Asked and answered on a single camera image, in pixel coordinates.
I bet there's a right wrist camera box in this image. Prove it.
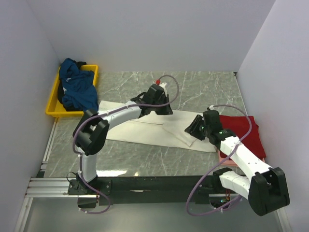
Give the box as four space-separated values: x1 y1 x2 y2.
203 110 222 130

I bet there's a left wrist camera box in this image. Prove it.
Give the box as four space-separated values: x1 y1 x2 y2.
147 82 168 98

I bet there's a white t shirt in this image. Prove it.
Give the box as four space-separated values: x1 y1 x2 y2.
107 110 216 152

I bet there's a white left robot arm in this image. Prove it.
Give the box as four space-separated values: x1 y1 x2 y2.
73 89 172 194

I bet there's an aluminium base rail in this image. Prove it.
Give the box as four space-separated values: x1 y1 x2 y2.
25 178 96 198

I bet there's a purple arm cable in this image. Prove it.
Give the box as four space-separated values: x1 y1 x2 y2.
185 104 253 216
72 74 180 215

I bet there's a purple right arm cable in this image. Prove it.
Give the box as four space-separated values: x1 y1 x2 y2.
185 104 253 216

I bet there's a blue t shirt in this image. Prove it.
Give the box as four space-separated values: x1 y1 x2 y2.
58 58 98 112

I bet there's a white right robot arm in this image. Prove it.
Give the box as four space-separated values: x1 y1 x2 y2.
185 110 290 216

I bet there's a black base crossbeam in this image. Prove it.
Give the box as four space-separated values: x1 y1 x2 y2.
67 175 242 208

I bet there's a folded pink t shirt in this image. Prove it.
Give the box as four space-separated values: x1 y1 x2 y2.
217 149 267 167

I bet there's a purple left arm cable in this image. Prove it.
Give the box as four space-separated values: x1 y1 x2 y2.
72 74 180 215

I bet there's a folded red t shirt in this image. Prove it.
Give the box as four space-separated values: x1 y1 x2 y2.
220 115 266 161

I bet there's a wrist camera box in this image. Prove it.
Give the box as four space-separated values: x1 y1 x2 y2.
147 82 168 98
203 110 222 130

